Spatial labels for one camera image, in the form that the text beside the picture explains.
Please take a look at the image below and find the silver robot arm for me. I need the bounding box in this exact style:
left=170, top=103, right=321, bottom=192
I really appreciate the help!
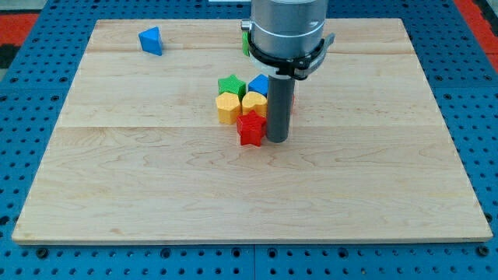
left=240, top=0, right=328, bottom=59

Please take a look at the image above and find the blue cube block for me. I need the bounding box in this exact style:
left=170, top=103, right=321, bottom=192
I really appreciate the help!
left=247, top=74, right=268, bottom=96

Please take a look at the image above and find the green circle block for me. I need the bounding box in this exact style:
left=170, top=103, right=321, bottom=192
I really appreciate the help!
left=241, top=32, right=250, bottom=57

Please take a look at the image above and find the red star block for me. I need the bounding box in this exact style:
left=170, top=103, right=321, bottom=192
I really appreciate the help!
left=237, top=110, right=266, bottom=147

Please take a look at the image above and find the yellow heart block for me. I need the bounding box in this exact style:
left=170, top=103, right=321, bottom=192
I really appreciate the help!
left=241, top=91, right=268, bottom=117

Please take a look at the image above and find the yellow pentagon block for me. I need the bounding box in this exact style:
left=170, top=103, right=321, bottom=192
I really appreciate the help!
left=216, top=92, right=241, bottom=124

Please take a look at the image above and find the green star block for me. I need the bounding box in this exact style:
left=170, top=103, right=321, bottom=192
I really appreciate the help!
left=218, top=75, right=246, bottom=101

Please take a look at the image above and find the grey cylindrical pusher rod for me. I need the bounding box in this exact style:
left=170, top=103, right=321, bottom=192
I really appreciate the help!
left=266, top=76, right=295, bottom=143

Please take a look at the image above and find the red block behind rod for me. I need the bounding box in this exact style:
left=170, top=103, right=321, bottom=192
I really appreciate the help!
left=290, top=94, right=296, bottom=116

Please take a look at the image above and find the wooden board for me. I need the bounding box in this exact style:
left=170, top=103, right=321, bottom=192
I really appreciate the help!
left=12, top=19, right=493, bottom=245

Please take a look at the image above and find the blue triangle block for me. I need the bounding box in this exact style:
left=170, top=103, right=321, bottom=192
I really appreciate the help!
left=139, top=26, right=163, bottom=56

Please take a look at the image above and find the black clamp ring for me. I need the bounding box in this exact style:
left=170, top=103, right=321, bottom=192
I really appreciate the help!
left=246, top=33, right=336, bottom=82

